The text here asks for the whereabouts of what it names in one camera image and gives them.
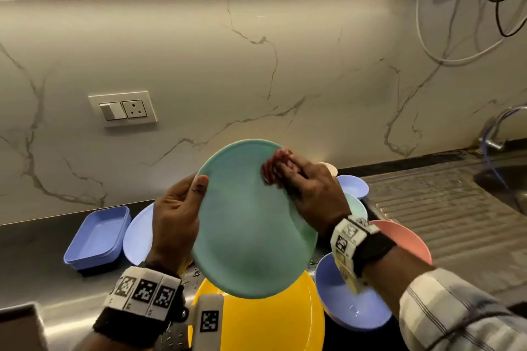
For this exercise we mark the teal bowl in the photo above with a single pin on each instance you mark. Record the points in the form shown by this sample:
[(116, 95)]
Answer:
[(356, 209)]

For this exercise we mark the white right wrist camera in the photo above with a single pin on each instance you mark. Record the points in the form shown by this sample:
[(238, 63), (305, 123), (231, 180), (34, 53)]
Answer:
[(350, 276)]

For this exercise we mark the person's right hand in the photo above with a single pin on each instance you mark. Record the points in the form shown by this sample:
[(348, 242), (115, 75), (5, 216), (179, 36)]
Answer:
[(317, 198)]

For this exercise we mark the striped shirt sleeve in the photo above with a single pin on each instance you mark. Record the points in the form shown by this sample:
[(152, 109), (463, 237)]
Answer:
[(453, 313)]

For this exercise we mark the red checkered cloth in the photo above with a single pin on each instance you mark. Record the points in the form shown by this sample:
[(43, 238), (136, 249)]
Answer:
[(269, 171)]

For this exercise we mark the person's left forearm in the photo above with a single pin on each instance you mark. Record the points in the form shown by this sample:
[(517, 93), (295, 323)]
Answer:
[(94, 344)]

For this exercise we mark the person's right forearm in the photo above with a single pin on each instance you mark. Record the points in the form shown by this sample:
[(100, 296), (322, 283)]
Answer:
[(391, 276)]

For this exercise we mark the teal plate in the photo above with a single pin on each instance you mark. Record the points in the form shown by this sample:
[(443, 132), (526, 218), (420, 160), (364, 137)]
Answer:
[(247, 231)]

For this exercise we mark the light blue plate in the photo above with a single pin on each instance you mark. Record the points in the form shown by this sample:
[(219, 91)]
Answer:
[(138, 235)]

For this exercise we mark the steel faucet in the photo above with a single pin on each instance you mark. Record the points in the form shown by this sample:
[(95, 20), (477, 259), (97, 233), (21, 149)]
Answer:
[(494, 124)]

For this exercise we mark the left wrist marker band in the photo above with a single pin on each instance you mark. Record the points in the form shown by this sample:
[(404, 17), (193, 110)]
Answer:
[(144, 291)]

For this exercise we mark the yellow plate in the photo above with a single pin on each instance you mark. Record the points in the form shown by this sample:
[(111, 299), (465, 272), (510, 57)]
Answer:
[(267, 322)]

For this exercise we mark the steel sink with drainboard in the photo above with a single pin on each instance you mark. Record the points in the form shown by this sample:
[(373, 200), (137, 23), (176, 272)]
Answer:
[(453, 215)]

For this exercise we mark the wrist marker band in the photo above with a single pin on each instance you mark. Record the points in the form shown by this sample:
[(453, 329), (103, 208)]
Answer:
[(144, 291), (346, 239)]

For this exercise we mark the blue rectangular tray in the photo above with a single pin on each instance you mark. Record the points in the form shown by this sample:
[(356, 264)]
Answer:
[(96, 237)]

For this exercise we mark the person's left hand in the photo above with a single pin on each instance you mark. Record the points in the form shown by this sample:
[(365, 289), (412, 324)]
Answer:
[(173, 227)]

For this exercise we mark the pink bowl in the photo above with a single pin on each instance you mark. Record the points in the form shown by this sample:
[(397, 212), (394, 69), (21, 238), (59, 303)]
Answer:
[(407, 239)]

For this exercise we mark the white wall switch socket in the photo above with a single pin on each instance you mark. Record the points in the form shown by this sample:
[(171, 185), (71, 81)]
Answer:
[(136, 110)]

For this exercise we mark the right wrist marker band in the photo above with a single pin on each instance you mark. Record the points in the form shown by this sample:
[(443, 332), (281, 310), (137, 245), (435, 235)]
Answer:
[(346, 239)]

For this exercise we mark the small cream bowl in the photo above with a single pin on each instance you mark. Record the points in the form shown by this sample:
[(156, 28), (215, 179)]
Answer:
[(331, 169)]

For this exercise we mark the large blue bowl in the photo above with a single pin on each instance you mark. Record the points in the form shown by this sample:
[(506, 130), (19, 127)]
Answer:
[(350, 309)]

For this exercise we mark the small blue bowl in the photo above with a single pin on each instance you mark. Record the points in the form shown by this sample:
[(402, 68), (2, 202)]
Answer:
[(354, 186)]

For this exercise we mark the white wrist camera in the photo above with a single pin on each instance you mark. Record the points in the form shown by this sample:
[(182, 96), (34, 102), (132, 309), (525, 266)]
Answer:
[(208, 322), (350, 276)]

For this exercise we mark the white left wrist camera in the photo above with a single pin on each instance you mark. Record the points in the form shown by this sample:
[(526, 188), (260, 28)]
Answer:
[(208, 322)]

